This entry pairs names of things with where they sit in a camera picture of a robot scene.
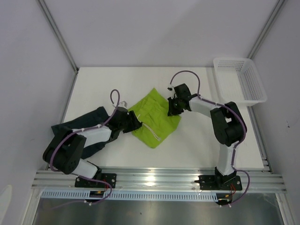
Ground lime green shorts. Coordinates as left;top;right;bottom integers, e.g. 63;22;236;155
129;88;181;148

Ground dark navy shorts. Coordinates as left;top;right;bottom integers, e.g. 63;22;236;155
51;106;111;159

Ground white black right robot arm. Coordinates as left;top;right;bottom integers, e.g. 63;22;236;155
167;84;247;190

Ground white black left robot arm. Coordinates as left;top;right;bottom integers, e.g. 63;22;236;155
43;106;142;188

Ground white plastic basket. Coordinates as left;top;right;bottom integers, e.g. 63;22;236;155
213;57;268;106

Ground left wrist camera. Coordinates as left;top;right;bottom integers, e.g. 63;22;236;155
119;101;128;109

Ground aluminium mounting rail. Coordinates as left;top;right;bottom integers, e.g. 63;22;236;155
31;167;287;193

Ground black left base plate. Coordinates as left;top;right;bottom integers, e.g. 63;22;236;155
75;173;117;189

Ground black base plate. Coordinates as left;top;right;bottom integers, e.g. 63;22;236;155
194;175;242;191
75;173;117;189

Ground white slotted cable duct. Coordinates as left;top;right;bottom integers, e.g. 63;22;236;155
41;189;218;202

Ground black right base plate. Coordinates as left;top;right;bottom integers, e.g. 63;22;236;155
194;175;242;191

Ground left aluminium frame post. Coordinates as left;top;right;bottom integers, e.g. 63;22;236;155
36;0;79;73

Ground aluminium frame post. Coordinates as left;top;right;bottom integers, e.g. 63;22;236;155
247;0;288;60
36;0;79;73

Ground right aluminium frame post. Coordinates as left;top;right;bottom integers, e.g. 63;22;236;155
247;0;288;60

